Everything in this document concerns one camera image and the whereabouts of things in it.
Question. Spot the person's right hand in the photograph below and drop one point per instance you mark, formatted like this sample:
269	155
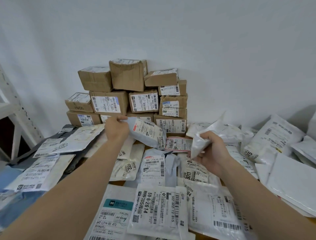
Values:
214	158

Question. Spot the person's left hand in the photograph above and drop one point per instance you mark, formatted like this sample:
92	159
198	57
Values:
116	129

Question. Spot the tall brown box double label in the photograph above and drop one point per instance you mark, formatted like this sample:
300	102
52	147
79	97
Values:
105	118

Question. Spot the small white pouch square label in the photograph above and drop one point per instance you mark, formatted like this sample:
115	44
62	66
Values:
195	173

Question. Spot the cream mailer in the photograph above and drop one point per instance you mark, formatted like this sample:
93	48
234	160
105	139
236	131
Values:
95	148

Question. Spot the light blue-grey soft parcel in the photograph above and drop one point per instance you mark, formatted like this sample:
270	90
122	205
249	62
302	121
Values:
145	131

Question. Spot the white pouch yellow framed label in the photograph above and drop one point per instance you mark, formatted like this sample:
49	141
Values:
79	138

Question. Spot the INS BAHA cardboard box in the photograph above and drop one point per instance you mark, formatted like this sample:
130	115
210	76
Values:
72	118

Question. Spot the brown box large label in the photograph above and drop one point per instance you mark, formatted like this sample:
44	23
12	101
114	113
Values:
79	102

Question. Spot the grey poly mailer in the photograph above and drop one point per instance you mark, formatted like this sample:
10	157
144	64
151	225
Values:
74	160

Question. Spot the stack of cardboard boxes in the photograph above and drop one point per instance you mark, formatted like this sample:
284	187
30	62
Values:
126	76

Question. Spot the white bubble packet barcode label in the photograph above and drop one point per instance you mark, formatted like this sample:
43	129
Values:
181	205

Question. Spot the white pouch long label strip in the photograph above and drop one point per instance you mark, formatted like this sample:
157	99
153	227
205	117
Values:
195	212

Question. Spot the pile of white mailers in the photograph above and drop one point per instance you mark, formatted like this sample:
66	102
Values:
271	138

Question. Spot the brown box white barcode label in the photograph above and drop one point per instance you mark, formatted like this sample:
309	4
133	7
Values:
160	79

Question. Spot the white mailer teal label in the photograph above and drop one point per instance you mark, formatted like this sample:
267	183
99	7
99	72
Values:
111	197

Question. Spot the white pouch bold black print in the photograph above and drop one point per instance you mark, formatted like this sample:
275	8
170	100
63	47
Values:
148	210

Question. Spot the white pouch wide barcode label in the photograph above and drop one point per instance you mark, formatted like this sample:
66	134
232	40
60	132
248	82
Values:
32	173

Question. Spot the smooth light blue mailer package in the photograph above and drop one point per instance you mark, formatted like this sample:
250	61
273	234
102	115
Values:
10	176

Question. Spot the blue plastic mailer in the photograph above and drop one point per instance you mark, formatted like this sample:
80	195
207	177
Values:
19	207

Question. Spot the person's right forearm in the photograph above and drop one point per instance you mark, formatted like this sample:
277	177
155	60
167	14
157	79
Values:
266	205

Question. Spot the person's left forearm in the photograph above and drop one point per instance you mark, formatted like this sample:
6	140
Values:
61	197

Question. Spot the white metal shelf rack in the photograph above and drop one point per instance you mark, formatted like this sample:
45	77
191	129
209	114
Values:
14	111

